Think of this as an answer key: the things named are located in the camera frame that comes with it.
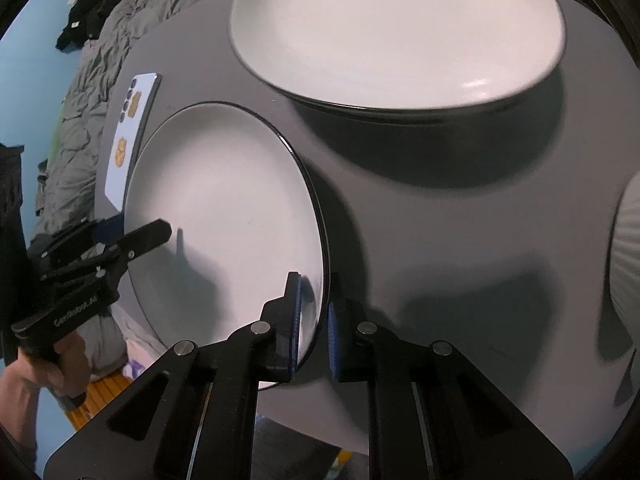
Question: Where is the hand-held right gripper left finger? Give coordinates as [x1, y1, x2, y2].
[42, 271, 303, 480]

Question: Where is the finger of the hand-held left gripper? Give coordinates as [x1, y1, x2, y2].
[37, 215, 123, 271]
[96, 218, 174, 284]

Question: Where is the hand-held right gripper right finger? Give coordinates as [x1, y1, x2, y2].
[326, 272, 573, 480]

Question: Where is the white plate with black rim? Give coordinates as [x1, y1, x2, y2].
[123, 101, 331, 392]
[280, 87, 521, 122]

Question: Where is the stack of white plates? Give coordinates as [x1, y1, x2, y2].
[228, 0, 567, 111]

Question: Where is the person's left forearm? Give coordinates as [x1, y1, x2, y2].
[0, 355, 63, 461]

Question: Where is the person's left hand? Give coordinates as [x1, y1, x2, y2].
[47, 332, 101, 400]

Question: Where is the white smartphone with stickers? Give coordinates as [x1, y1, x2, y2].
[106, 73, 164, 211]

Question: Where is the grey quilted comforter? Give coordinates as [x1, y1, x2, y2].
[27, 0, 203, 261]

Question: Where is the black clothing pile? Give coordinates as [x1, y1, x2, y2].
[55, 0, 131, 51]

